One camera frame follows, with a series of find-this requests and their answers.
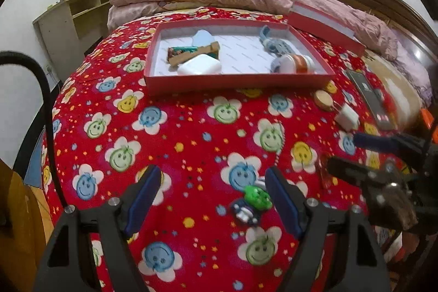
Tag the red printed blanket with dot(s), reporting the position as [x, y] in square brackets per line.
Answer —
[191, 141]

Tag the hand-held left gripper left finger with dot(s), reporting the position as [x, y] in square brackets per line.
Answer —
[143, 199]

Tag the blue curved plastic piece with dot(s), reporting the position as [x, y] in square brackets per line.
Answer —
[265, 33]

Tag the red cardboard box lid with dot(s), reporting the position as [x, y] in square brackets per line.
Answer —
[325, 28]

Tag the orange transparent plastic piece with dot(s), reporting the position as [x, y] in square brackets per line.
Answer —
[324, 177]

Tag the white earbud case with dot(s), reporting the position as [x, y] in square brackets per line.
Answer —
[198, 67]

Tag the grey plastic block with holes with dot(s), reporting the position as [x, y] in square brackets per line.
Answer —
[280, 46]

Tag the orange label white bottle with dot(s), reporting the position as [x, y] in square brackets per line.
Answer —
[296, 62]

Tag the green packet with wooden stick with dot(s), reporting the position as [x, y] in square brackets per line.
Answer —
[191, 54]

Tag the red cardboard box tray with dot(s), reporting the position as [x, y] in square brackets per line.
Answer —
[239, 59]

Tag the black remote control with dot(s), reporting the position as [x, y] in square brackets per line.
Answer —
[369, 97]

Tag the white wall outlet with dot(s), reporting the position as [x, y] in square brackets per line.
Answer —
[49, 68]

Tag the white charger plug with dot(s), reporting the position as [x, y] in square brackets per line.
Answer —
[347, 116]

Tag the lavender curved plastic piece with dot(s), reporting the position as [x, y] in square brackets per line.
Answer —
[275, 65]

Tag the light blue plastic piece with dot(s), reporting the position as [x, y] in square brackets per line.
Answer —
[203, 39]

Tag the beige open shelf unit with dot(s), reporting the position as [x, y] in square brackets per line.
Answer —
[68, 27]

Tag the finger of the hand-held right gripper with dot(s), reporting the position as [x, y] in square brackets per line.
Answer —
[386, 143]
[362, 172]

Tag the wooden desk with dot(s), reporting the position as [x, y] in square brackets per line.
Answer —
[18, 220]

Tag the round wooden lid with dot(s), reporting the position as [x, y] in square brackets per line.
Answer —
[323, 99]

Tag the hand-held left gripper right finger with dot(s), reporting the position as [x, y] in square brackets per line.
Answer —
[285, 203]

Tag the dark wooden headboard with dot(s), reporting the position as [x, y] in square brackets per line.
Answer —
[386, 15]

